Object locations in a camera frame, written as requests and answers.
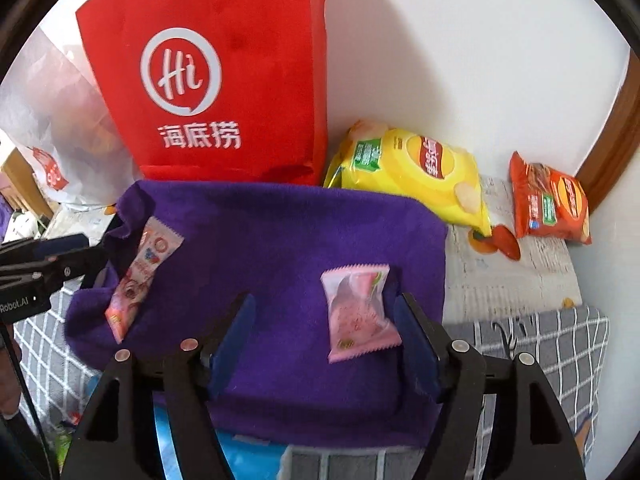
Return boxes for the orange chips bag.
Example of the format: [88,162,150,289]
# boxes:
[509,151,592,246]

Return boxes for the yellow chips bag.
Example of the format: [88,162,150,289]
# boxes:
[324,120,493,238]

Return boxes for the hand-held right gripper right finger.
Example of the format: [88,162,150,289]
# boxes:
[392,292,586,480]

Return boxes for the red paper bag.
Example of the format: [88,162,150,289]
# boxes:
[75,0,328,186]

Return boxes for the purple towel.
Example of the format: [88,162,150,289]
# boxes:
[65,180,448,448]

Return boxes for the wooden baseboard trim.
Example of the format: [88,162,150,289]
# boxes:
[575,55,640,211]

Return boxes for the square pink snack packet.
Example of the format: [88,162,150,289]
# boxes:
[320,263,402,364]

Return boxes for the grey checkered blanket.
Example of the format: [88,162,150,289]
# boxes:
[12,285,611,480]

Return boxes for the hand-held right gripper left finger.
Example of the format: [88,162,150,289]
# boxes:
[60,292,258,480]

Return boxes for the white plastic shopping bag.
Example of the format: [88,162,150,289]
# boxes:
[0,25,141,211]

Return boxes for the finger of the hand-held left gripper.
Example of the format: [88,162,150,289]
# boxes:
[0,234,92,261]
[0,246,108,288]

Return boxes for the person's left forearm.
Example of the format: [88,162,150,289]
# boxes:
[0,322,23,418]

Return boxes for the newspaper print sheet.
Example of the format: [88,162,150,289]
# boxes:
[440,175,583,326]

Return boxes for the blue tissue pack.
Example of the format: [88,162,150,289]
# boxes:
[152,400,301,480]

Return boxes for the long pink snack packet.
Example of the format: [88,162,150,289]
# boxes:
[105,216,185,345]

